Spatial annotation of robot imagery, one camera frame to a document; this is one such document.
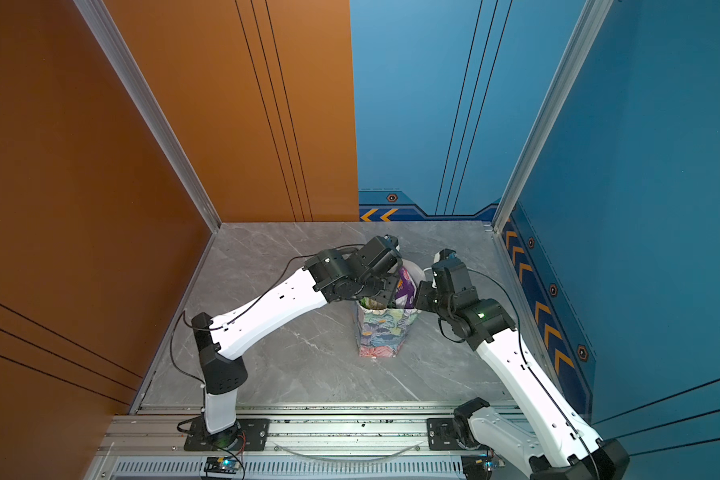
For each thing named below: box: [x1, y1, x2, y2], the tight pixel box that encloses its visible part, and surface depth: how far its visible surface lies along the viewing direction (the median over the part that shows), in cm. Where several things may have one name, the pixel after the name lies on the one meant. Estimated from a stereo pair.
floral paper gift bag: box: [356, 301, 422, 359], surface depth 75 cm
